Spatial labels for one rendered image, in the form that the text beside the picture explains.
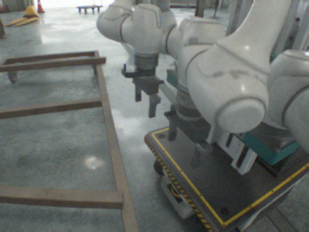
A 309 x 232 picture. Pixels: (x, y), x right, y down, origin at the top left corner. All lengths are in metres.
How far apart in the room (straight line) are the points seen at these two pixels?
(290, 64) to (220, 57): 0.33
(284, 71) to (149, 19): 0.42
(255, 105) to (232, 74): 0.05
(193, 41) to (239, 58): 0.15
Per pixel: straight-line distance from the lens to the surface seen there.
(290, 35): 0.83
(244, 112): 0.29
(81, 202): 0.93
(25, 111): 1.70
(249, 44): 0.33
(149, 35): 0.67
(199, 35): 0.43
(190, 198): 0.96
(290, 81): 0.60
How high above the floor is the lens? 1.12
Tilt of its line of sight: 35 degrees down
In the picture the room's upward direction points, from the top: 4 degrees clockwise
